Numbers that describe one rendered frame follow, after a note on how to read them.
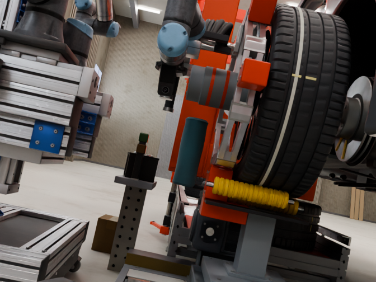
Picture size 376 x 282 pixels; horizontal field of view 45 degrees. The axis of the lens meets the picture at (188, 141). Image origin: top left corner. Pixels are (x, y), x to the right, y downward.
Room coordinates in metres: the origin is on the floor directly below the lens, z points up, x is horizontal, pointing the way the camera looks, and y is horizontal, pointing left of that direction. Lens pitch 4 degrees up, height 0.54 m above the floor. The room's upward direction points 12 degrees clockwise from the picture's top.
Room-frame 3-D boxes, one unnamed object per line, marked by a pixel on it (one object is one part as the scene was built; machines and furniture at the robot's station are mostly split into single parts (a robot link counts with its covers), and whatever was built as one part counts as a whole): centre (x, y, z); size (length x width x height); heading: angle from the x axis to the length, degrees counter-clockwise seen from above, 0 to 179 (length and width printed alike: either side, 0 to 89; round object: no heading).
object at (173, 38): (1.15, 0.09, 0.85); 0.11 x 0.08 x 0.09; 1
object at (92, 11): (2.16, 0.62, 1.21); 0.11 x 0.08 x 0.09; 169
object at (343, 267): (3.42, -0.43, 0.13); 2.47 x 0.85 x 0.27; 1
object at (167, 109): (1.79, 0.10, 0.83); 0.04 x 0.04 x 0.16
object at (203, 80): (1.62, -0.06, 0.85); 0.21 x 0.14 x 0.14; 91
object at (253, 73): (1.31, -0.14, 0.85); 0.09 x 0.08 x 0.07; 1
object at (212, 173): (1.62, -0.17, 0.48); 0.16 x 0.12 x 0.17; 91
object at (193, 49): (1.45, 0.07, 0.93); 0.09 x 0.05 x 0.05; 91
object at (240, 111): (1.62, -0.13, 0.85); 0.54 x 0.07 x 0.54; 1
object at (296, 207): (1.62, -0.30, 0.49); 0.29 x 0.06 x 0.06; 91
